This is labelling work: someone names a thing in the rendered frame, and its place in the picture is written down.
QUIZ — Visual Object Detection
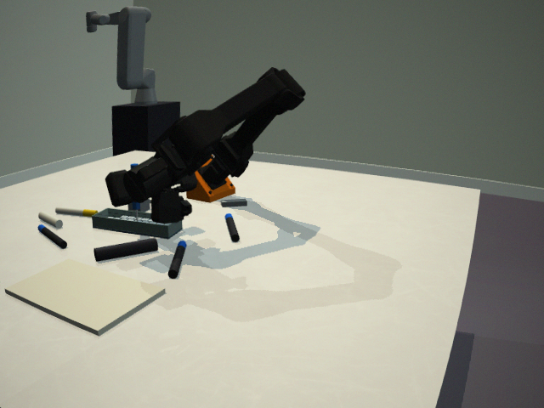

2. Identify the blue stylus with thin white tip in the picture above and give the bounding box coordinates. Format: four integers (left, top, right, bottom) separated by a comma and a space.
130, 163, 140, 217

